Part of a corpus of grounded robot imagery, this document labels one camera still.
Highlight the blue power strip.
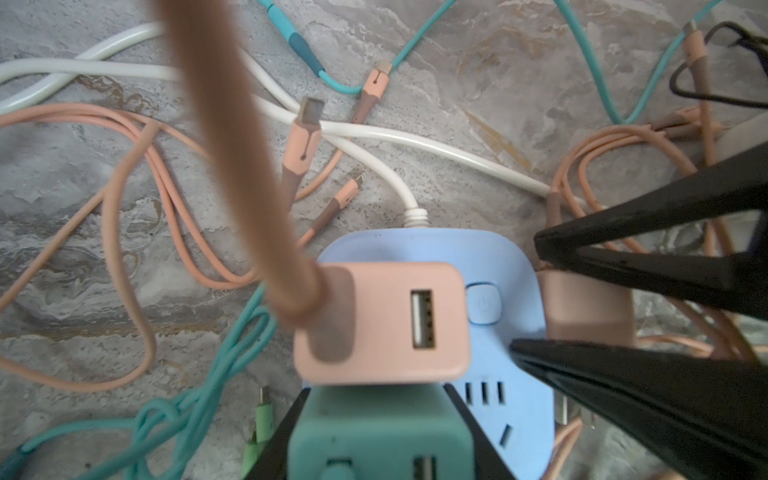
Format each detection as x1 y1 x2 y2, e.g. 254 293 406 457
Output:
319 228 554 479

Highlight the pink usb charger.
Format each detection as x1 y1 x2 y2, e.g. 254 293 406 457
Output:
536 270 636 347
294 262 471 385

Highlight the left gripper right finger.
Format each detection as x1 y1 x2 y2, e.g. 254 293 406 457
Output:
444 383 515 480

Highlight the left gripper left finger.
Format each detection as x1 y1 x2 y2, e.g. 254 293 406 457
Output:
245 388 310 480

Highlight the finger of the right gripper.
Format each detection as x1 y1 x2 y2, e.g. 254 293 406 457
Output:
510 339 767 479
534 146 767 318

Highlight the salmon pink USB cable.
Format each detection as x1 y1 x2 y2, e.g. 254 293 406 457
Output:
0 0 768 480

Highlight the pink USB charger front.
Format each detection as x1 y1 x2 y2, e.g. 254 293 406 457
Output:
536 270 636 347

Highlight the teal USB cable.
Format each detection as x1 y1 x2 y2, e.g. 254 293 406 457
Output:
0 0 727 480

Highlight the black cable on white strip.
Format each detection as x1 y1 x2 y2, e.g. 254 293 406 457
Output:
668 20 768 110

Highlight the teal charger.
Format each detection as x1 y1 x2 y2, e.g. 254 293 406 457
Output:
287 384 475 479

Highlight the white power cord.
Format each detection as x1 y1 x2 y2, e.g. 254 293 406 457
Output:
0 22 592 229

